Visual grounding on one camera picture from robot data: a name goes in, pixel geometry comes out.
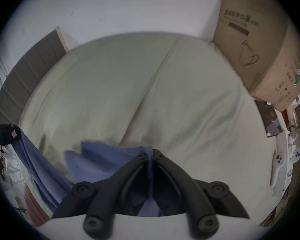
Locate grey padded headboard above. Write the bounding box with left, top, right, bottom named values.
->
left=0, top=26, right=69, bottom=125

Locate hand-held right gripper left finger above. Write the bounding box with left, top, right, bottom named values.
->
left=51, top=151, right=153, bottom=237

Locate blue garment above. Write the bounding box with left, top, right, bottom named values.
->
left=12, top=126, right=165, bottom=217

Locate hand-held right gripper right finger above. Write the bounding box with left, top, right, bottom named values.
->
left=152, top=149, right=250, bottom=237

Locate brown cardboard carton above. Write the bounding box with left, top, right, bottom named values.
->
left=211, top=0, right=300, bottom=112

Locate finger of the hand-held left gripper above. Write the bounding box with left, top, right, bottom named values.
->
left=0, top=124, right=21, bottom=146

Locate dark printed card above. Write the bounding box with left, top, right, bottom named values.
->
left=254, top=100, right=283, bottom=138

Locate white hand controller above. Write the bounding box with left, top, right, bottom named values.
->
left=288, top=131, right=300, bottom=165
left=269, top=150, right=287, bottom=187

